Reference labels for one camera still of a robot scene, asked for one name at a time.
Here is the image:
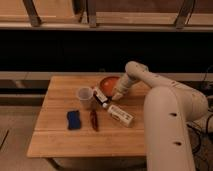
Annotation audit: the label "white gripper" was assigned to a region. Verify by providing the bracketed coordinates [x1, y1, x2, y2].
[112, 74, 132, 101]

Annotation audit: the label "orange ceramic bowl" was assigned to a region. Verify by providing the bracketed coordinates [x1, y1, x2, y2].
[99, 76, 118, 97]

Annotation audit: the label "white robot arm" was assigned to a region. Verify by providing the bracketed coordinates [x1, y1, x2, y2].
[113, 61, 208, 171]

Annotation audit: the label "small red white box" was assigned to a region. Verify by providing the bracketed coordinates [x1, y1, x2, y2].
[93, 87, 108, 103]

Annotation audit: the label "white bottle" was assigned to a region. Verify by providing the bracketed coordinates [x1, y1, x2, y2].
[102, 103, 134, 127]

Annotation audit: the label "translucent plastic cup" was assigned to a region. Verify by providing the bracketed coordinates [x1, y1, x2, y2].
[76, 87, 93, 110]

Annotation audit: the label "wooden table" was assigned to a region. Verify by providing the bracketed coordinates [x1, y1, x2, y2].
[27, 75, 149, 158]

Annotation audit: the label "blue sponge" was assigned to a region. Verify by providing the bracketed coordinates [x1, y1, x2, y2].
[67, 110, 81, 130]

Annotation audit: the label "black floor cables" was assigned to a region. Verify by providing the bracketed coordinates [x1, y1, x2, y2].
[189, 64, 213, 171]

